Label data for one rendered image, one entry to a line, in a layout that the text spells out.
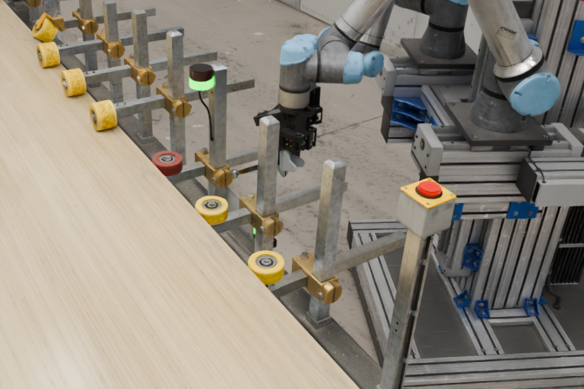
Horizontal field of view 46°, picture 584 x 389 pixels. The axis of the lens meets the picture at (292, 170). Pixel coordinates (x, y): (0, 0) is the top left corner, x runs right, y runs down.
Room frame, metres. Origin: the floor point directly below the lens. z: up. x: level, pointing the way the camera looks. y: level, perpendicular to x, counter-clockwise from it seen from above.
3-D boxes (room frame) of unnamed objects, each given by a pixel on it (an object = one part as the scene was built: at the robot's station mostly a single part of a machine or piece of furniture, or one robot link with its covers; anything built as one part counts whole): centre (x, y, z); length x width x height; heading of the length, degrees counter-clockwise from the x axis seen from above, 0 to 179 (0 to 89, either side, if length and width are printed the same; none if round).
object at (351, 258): (1.30, -0.12, 0.81); 0.43 x 0.03 x 0.04; 126
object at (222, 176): (1.65, 0.22, 0.85); 0.13 x 0.06 x 0.05; 36
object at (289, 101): (1.51, 0.01, 1.15); 0.08 x 0.08 x 0.05
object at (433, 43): (2.17, -0.47, 1.09); 0.15 x 0.15 x 0.10
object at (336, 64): (1.53, -0.09, 1.23); 0.11 x 0.11 x 0.08; 5
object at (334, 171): (1.22, -0.09, 0.91); 0.03 x 0.03 x 0.48; 36
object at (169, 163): (1.59, 0.34, 0.85); 0.08 x 0.08 x 0.11
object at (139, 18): (2.03, 0.50, 0.92); 0.03 x 0.03 x 0.48; 36
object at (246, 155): (1.70, 0.18, 0.84); 0.43 x 0.03 x 0.04; 126
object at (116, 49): (2.26, 0.66, 0.95); 0.13 x 0.06 x 0.05; 36
